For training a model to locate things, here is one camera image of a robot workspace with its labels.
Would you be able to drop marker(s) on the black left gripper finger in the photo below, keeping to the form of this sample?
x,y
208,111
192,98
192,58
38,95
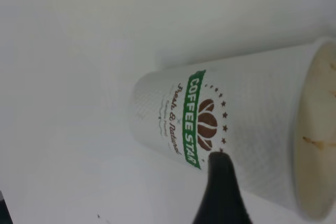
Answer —
x,y
220,195

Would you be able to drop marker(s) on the white paper coffee cup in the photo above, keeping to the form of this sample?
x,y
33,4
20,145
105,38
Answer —
x,y
249,129

